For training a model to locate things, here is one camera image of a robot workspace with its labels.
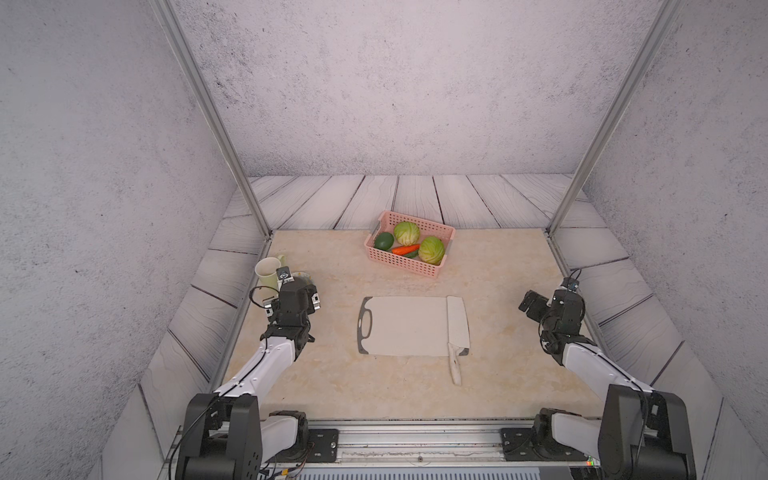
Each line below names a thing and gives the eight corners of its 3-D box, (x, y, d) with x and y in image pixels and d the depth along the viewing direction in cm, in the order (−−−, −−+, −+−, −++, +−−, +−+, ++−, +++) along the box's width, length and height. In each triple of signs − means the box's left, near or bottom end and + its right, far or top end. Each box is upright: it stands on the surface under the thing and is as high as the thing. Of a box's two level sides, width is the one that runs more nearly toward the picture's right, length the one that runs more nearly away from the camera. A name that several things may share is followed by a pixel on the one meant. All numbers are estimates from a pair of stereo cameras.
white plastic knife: (452, 384, 85) (453, 382, 83) (442, 299, 103) (442, 296, 102) (477, 384, 85) (479, 382, 83) (462, 299, 103) (463, 296, 102)
